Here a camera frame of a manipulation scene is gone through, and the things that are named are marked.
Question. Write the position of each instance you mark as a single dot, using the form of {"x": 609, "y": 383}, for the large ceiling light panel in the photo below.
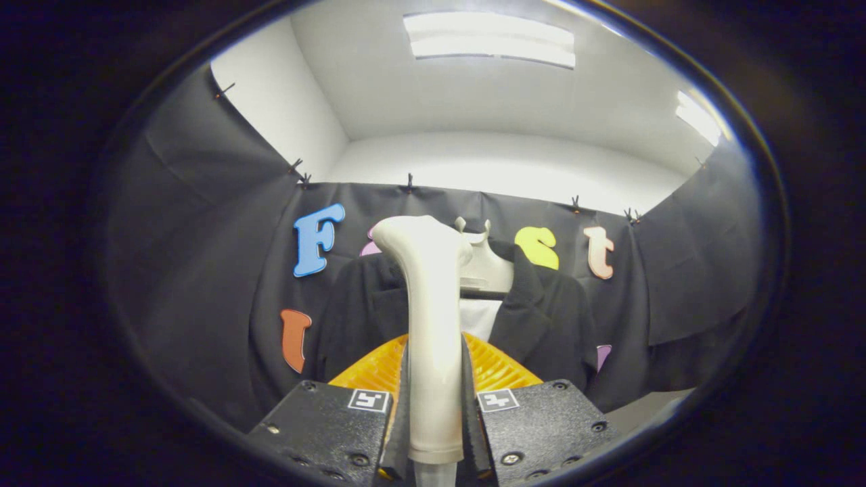
{"x": 487, "y": 39}

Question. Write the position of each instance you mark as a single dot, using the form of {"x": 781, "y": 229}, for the grey cabinet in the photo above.
{"x": 643, "y": 410}

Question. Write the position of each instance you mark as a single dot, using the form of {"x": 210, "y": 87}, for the cream plastic hanger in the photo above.
{"x": 488, "y": 267}

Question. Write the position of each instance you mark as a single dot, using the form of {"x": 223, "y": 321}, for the white garment steamer head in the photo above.
{"x": 433, "y": 325}

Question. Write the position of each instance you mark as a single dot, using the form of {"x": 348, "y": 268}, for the black suit jacket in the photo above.
{"x": 541, "y": 318}

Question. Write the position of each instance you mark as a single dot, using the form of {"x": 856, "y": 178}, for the small ceiling light panel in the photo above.
{"x": 697, "y": 116}

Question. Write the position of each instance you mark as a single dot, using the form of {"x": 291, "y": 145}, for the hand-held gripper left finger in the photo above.
{"x": 325, "y": 433}

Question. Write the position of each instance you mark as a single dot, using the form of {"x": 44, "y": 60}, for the black backdrop cloth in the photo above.
{"x": 203, "y": 270}

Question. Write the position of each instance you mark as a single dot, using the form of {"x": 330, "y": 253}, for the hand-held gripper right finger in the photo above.
{"x": 541, "y": 433}

